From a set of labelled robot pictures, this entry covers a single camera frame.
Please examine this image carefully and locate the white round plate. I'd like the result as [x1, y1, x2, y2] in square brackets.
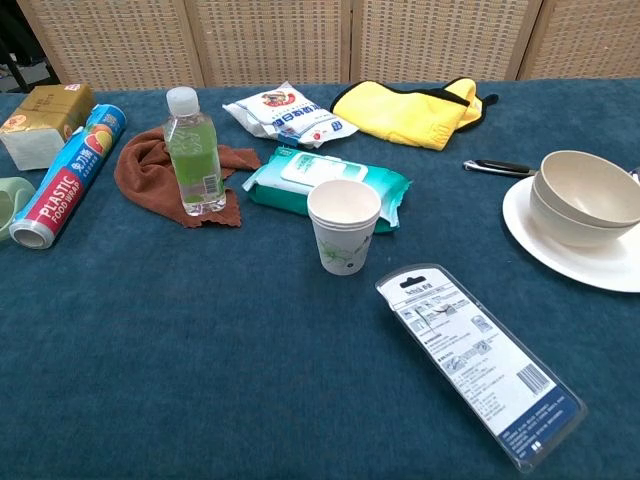
[502, 175, 640, 294]

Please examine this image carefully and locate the gold and white box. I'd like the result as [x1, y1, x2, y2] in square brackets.
[0, 83, 97, 172]

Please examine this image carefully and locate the woven rattan screen panel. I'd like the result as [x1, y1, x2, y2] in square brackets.
[16, 0, 205, 92]
[349, 0, 544, 84]
[517, 0, 640, 81]
[184, 0, 352, 87]

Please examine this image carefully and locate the white sugar bag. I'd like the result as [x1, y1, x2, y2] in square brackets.
[222, 81, 360, 150]

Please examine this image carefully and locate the black handled kitchen tool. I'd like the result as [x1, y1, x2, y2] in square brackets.
[462, 158, 539, 179]

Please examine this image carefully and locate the white paper cup stack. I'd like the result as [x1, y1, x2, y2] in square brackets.
[306, 178, 383, 276]

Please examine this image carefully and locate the brown cloth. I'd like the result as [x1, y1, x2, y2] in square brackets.
[113, 126, 262, 230]

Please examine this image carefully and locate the plastic food wrap roll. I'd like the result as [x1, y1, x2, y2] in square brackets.
[8, 103, 127, 250]

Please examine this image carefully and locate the clear blister pack with card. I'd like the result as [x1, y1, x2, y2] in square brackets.
[375, 263, 588, 474]

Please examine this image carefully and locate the clear bottle with green label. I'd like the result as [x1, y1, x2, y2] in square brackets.
[162, 86, 227, 217]

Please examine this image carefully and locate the beige bowl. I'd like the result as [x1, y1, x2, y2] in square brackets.
[529, 174, 640, 250]
[539, 149, 640, 229]

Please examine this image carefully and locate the light green plastic item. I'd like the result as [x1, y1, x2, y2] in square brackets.
[0, 176, 37, 243]

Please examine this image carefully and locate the yellow cloth with black trim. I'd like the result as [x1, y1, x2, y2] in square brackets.
[329, 77, 500, 151]

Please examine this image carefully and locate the teal wet wipes pack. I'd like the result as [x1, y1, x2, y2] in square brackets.
[242, 146, 413, 235]

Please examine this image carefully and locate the blue tablecloth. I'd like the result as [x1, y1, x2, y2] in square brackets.
[0, 77, 640, 480]

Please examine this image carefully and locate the black stand leg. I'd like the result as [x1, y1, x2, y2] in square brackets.
[0, 37, 32, 94]

